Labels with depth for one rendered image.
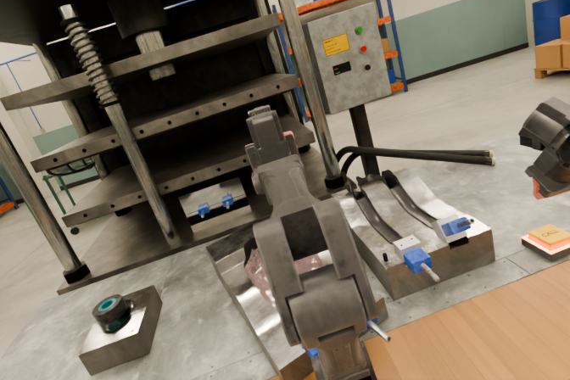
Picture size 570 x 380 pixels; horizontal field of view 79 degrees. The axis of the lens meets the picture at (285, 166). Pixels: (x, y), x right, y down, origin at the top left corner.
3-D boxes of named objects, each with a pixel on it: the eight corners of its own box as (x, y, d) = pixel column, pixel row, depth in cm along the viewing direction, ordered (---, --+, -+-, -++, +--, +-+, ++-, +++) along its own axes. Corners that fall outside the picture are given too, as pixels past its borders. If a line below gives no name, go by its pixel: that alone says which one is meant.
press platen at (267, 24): (281, 25, 138) (277, 11, 136) (5, 111, 129) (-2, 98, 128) (262, 40, 204) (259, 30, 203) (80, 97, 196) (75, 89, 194)
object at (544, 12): (584, 42, 600) (583, -11, 573) (550, 53, 603) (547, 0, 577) (558, 44, 656) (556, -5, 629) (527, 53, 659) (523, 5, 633)
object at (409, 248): (451, 287, 69) (447, 265, 67) (428, 295, 69) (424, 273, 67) (416, 254, 81) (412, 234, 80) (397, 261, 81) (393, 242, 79)
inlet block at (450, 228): (490, 229, 68) (476, 203, 70) (467, 237, 68) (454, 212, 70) (461, 237, 81) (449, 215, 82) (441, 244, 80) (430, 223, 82)
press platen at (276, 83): (299, 86, 143) (297, 74, 141) (36, 173, 134) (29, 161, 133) (275, 81, 213) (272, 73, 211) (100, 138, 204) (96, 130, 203)
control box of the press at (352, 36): (433, 286, 186) (377, 0, 142) (382, 306, 184) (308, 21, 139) (412, 265, 207) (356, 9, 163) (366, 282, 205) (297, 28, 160)
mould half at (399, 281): (495, 261, 80) (489, 210, 76) (393, 301, 78) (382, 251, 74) (394, 190, 128) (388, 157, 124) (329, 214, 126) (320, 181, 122)
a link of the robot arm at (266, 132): (236, 121, 64) (233, 131, 52) (280, 107, 64) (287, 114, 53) (255, 177, 67) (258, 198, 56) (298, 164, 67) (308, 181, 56)
